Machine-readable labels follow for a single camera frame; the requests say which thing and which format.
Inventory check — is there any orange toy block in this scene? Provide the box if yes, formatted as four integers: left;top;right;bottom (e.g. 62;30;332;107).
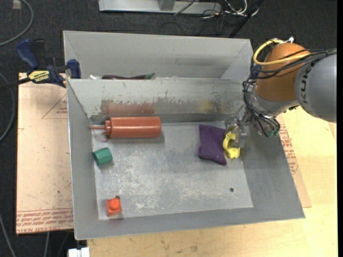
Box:
106;195;123;217

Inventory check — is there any brown cardboard board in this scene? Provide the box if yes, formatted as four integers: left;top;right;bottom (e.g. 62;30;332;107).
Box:
16;72;312;235

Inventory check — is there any red-brown squeeze bottle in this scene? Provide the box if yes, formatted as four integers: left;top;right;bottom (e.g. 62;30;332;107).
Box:
89;116;162;140

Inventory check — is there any grey metal bin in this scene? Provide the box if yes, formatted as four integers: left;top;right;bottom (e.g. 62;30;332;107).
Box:
63;30;306;241

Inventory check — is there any yellow toy piece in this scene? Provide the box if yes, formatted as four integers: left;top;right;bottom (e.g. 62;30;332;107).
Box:
222;131;241;160

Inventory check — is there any green plastic cup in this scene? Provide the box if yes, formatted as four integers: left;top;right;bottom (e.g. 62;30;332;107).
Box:
92;147;114;167

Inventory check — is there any purple bean bag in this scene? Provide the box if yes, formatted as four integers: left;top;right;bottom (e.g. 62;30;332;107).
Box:
197;124;228;166

